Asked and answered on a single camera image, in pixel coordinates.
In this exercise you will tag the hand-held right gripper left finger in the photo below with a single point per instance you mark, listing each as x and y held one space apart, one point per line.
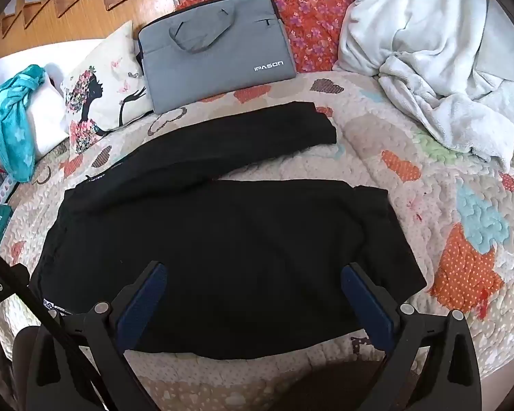
142 304

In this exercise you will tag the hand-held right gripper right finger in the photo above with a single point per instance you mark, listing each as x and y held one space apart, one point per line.
368 308

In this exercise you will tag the black pants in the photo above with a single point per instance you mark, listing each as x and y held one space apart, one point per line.
240 231

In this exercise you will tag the heart-pattern quilt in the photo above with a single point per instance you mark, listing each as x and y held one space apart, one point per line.
449 205

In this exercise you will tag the white pillow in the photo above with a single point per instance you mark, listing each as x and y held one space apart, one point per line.
49 111

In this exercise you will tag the printed figure pillow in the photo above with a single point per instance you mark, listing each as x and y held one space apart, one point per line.
98 94

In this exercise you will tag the teal star-print cloth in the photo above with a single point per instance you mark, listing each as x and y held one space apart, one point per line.
10 124

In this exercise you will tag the grey laptop bag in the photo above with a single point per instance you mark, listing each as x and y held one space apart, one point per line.
218 64

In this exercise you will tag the white fleece blanket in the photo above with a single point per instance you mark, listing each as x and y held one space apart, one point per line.
428 51

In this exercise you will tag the red floral pillow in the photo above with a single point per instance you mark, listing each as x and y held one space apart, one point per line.
312 13

